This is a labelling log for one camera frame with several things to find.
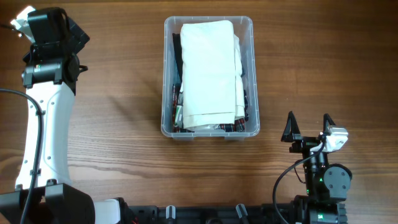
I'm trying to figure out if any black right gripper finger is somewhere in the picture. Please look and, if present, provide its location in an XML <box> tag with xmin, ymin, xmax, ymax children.
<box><xmin>281</xmin><ymin>111</ymin><xmax>301</xmax><ymax>140</ymax></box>
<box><xmin>323</xmin><ymin>113</ymin><xmax>335</xmax><ymax>133</ymax></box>

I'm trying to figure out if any red navy plaid shirt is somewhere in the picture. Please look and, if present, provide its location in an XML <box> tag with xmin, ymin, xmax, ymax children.
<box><xmin>172</xmin><ymin>84</ymin><xmax>249</xmax><ymax>133</ymax></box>

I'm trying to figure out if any cream cloth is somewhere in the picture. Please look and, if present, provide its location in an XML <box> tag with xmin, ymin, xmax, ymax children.
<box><xmin>180</xmin><ymin>20</ymin><xmax>245</xmax><ymax>129</ymax></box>

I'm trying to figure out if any black garment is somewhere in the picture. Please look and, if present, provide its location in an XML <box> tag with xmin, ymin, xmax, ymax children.
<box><xmin>172</xmin><ymin>33</ymin><xmax>183</xmax><ymax>82</ymax></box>

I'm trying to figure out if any white printed t-shirt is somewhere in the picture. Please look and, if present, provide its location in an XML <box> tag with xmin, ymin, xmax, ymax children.
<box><xmin>173</xmin><ymin>104</ymin><xmax>219</xmax><ymax>133</ymax></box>

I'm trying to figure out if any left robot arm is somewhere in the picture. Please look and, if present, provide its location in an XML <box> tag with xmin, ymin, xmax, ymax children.
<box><xmin>1</xmin><ymin>7</ymin><xmax>131</xmax><ymax>223</ymax></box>

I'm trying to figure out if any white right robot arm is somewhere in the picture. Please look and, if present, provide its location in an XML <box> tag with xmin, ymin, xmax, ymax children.
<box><xmin>272</xmin><ymin>112</ymin><xmax>353</xmax><ymax>223</ymax></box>

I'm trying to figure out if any clear plastic storage bin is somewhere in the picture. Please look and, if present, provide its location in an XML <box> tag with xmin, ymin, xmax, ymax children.
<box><xmin>160</xmin><ymin>16</ymin><xmax>261</xmax><ymax>140</ymax></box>

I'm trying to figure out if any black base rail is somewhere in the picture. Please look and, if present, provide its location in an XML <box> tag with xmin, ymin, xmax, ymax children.
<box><xmin>124</xmin><ymin>203</ymin><xmax>348</xmax><ymax>224</ymax></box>

